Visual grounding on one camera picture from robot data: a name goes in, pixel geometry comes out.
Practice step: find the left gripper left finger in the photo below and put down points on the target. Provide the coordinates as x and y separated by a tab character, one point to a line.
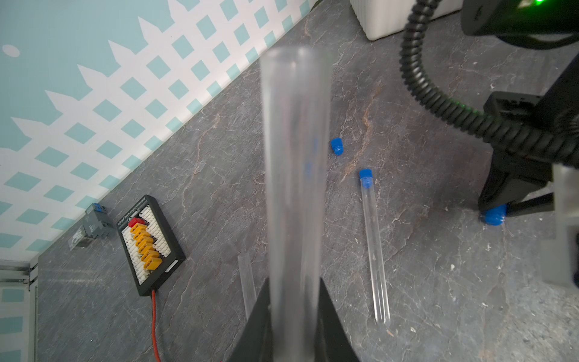
255	342

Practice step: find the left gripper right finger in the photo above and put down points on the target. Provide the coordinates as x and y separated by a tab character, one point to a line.
332	344

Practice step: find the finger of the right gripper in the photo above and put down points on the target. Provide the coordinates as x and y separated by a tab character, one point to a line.
509	190
544	203

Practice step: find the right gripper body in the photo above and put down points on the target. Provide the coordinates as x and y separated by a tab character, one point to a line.
527	138

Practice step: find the blue stopper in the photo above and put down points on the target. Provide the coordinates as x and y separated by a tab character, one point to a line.
366	178
495	216
337	146

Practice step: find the clear test tube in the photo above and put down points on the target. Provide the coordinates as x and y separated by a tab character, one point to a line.
376	261
296	116

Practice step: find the black box with orange connectors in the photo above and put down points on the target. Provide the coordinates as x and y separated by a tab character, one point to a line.
151	248

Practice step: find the brown lid storage box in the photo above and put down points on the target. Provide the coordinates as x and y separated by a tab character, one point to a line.
381	18

